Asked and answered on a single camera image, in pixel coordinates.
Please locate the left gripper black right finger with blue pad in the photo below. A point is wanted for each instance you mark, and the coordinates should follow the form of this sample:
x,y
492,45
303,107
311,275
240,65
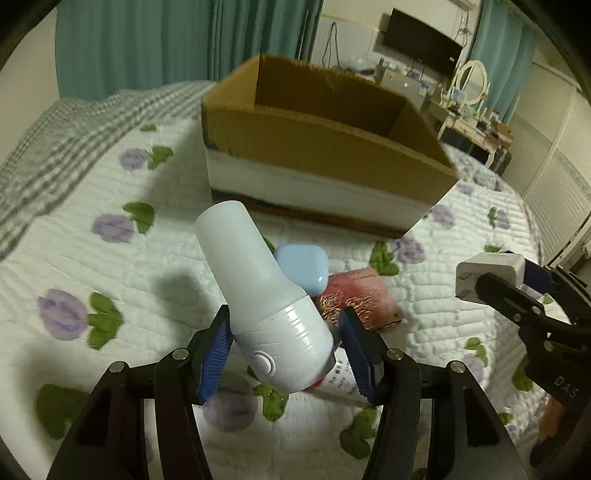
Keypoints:
x,y
467,437

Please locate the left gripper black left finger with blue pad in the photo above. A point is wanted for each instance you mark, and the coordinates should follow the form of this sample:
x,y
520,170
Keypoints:
x,y
107,439

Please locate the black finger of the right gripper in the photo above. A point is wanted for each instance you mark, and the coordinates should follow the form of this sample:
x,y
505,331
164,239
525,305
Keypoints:
x,y
523,311
560,293

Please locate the white plastic bottle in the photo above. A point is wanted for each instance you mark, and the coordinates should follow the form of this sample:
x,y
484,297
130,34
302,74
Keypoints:
x,y
273,320

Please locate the white tube with text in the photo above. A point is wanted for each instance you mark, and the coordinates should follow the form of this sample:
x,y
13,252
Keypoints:
x,y
340,383

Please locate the white louvered wardrobe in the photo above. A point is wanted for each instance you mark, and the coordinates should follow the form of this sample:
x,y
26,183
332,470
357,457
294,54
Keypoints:
x,y
550,166

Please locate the light blue earbud case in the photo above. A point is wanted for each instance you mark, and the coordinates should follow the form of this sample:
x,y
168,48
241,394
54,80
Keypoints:
x,y
306,265

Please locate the white dressing table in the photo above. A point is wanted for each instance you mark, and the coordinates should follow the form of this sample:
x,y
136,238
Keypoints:
x,y
475,138

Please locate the white oval vanity mirror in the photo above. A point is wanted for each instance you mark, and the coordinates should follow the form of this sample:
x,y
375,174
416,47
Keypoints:
x,y
470,84

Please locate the cardboard box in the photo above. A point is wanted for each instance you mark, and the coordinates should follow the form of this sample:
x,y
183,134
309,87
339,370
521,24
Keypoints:
x,y
287,138

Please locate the teal curtain right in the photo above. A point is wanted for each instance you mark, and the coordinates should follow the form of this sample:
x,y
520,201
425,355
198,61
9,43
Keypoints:
x,y
505,42

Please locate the teal curtain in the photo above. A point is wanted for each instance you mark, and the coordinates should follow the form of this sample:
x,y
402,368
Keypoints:
x,y
106,46
505,42

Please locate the grey checked bed sheet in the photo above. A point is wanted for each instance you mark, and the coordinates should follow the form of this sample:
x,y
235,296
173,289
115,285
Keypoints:
x,y
61,147

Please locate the teal curtain left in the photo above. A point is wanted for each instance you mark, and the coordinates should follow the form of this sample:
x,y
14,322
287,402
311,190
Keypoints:
x,y
106,46

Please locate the black wall television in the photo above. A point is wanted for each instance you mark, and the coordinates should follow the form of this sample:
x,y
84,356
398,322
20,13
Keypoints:
x,y
422,43

